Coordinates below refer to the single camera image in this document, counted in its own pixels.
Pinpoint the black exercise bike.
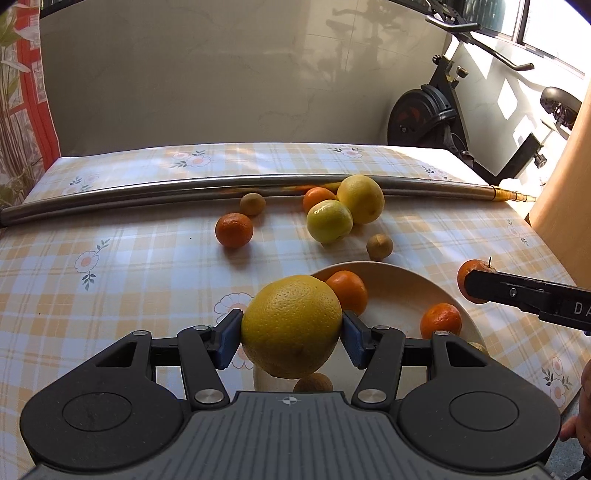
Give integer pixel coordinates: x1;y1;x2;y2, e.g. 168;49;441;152
387;0;583;183

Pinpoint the person's right hand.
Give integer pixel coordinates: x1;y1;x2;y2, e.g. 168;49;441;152
560;367;591;446

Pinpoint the yellow lemon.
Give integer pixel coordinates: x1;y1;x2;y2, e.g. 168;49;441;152
337;174;385;225

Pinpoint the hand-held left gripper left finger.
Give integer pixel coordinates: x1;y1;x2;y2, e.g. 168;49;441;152
95;308;244;411

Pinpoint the checked floral tablecloth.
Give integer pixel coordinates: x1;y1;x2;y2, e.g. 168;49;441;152
0;142;585;480

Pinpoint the large yellow grapefruit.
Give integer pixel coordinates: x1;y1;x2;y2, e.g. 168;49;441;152
241;275;343;380

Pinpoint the wooden panel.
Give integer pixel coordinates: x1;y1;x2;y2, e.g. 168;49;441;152
527;76;591;296

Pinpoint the tangerine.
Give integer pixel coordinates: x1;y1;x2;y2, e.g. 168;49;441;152
303;186;340;214
215;213;254;249
457;259;497;304
420;303;463;340
325;270;369;315

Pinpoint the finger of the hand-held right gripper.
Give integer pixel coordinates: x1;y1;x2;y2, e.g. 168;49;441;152
463;269;548;319

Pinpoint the yellow-green lemon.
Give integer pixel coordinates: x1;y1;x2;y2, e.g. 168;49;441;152
307;199;354;244

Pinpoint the steel pole with gold end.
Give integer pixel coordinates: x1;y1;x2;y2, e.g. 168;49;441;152
0;174;536;227

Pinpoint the printed wall hanging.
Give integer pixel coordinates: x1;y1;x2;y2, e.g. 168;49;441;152
0;0;61;208

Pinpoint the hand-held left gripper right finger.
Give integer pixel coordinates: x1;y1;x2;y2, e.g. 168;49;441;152
342;310;497;411

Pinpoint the beige bowl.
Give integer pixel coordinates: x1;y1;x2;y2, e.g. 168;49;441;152
252;261;490;393

